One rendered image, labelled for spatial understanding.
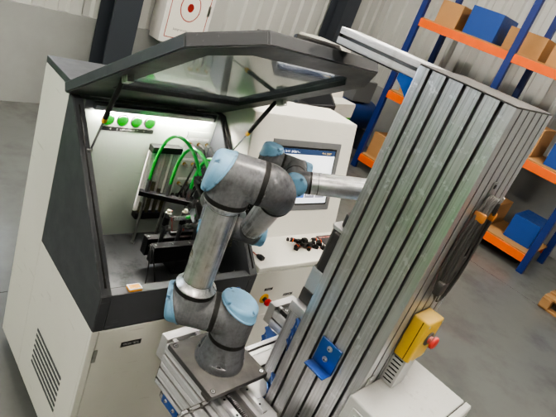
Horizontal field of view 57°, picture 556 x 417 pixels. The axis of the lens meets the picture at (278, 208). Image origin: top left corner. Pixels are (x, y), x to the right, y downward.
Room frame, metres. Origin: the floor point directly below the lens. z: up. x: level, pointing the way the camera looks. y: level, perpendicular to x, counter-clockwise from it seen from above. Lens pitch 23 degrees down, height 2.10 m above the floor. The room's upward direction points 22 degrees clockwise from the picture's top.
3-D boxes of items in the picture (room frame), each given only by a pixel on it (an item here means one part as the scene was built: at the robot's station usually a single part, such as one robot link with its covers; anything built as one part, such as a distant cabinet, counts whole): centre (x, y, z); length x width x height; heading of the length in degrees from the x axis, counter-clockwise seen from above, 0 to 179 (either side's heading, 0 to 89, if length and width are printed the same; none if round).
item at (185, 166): (2.19, 0.44, 1.20); 0.13 x 0.03 x 0.31; 138
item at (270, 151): (1.72, 0.09, 1.53); 0.09 x 0.08 x 0.11; 97
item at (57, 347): (1.86, 0.43, 0.39); 0.70 x 0.58 x 0.79; 138
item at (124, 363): (1.67, 0.22, 0.44); 0.65 x 0.02 x 0.68; 138
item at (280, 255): (2.26, -0.18, 0.96); 0.70 x 0.22 x 0.03; 138
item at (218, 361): (1.24, 0.00, 1.09); 0.15 x 0.15 x 0.10
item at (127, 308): (1.68, 0.23, 0.87); 0.62 x 0.04 x 0.16; 138
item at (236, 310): (1.23, 0.01, 1.20); 0.13 x 0.12 x 0.14; 102
